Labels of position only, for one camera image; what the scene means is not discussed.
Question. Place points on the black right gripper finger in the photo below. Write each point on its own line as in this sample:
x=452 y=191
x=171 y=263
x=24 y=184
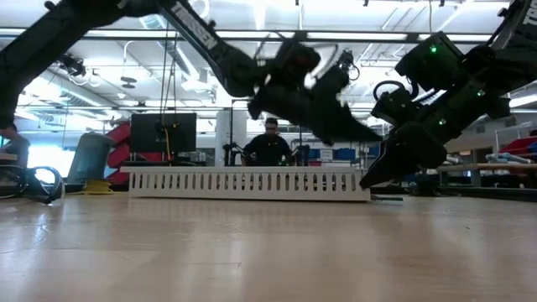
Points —
x=398 y=159

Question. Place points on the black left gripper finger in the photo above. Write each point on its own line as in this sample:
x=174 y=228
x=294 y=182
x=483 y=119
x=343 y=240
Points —
x=348 y=126

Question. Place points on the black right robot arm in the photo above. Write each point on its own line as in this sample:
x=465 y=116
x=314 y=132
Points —
x=503 y=63

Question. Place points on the black bench robot arm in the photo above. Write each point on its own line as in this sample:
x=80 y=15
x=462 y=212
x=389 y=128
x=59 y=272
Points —
x=228 y=153
x=302 y=154

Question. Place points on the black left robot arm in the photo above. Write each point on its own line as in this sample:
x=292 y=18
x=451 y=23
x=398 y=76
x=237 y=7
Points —
x=197 y=29

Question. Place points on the blue storage bin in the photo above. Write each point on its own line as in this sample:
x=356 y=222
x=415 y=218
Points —
x=314 y=154
x=345 y=154

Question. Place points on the grey foam roll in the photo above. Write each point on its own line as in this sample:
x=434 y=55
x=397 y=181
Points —
x=507 y=158
x=453 y=159

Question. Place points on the person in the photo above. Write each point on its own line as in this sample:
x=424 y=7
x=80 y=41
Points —
x=268 y=149
x=17 y=147

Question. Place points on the wooden workbench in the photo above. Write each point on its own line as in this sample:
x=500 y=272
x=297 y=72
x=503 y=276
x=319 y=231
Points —
x=503 y=167

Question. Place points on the red storage bin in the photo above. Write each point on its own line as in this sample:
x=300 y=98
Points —
x=520 y=147

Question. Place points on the black monitor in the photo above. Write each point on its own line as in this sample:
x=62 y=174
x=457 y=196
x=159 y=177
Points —
x=142 y=134

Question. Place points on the red zigzag panel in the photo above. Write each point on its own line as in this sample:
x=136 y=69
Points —
x=119 y=157

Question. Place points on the black ceiling-mounted device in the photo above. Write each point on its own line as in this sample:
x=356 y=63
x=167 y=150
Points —
x=73 y=65

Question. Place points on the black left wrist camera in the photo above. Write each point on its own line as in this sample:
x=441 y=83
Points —
x=295 y=58

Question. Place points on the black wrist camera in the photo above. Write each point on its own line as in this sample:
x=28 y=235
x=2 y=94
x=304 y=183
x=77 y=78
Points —
x=394 y=105
x=295 y=58

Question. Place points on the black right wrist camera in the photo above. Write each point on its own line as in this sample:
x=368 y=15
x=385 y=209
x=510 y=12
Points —
x=394 y=105

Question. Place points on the black overhead camera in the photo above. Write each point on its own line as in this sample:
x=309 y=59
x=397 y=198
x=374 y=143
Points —
x=351 y=63

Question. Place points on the tall black station frame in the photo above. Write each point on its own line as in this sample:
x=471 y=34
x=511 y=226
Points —
x=231 y=126

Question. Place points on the black aluminium frame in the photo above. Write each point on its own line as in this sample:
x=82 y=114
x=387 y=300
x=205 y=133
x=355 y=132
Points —
x=482 y=193

